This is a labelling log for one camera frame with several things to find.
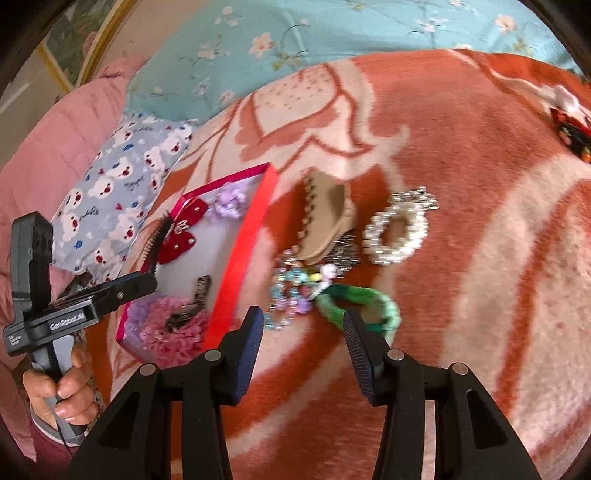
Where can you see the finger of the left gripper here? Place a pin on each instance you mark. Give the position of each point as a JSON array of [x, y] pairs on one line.
[[109, 296]]

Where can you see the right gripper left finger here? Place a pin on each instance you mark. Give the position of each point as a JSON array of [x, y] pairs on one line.
[[131, 439]]

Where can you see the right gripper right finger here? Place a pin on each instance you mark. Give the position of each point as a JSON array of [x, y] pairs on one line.
[[474, 440]]

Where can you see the red bow hair clip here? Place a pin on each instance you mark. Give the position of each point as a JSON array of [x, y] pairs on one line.
[[179, 239]]

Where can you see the black gold wristwatch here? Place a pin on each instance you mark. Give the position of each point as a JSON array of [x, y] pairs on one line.
[[182, 315]]

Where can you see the small purple flower scrunchie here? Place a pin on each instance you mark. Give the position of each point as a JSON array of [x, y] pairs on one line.
[[229, 202]]

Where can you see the beige claw hair clip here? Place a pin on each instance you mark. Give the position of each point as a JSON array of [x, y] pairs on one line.
[[329, 214]]

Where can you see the silver rhinestone hair clip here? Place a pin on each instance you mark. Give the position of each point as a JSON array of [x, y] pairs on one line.
[[419, 199]]

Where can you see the black hair comb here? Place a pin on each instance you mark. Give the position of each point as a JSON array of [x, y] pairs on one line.
[[157, 234]]

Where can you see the red jewelry box tray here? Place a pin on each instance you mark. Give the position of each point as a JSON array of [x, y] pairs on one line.
[[223, 249]]

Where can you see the person's left hand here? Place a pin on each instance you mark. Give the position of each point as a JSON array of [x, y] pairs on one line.
[[71, 399]]

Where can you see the large purple flower scrunchie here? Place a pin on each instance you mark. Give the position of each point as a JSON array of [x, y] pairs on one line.
[[137, 313]]

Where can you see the blue bear print pillow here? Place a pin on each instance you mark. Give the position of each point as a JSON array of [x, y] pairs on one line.
[[100, 217]]

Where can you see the pink flower scrunchie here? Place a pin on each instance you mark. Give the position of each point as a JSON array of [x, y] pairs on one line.
[[169, 341]]

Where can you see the pink quilted blanket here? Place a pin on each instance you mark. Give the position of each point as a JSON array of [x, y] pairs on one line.
[[51, 159]]

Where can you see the teal floral quilt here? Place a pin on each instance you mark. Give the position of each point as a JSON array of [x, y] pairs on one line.
[[228, 49]]

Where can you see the orange white fleece blanket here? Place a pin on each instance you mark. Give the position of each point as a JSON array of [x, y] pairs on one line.
[[498, 277]]

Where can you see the gold framed picture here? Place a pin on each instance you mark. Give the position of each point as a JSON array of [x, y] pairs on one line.
[[75, 45]]

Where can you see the red ribbon hair clip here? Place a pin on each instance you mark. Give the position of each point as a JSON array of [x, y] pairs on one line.
[[568, 124]]

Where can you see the white fluffy pompom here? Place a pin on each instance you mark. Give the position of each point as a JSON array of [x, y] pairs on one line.
[[566, 101]]

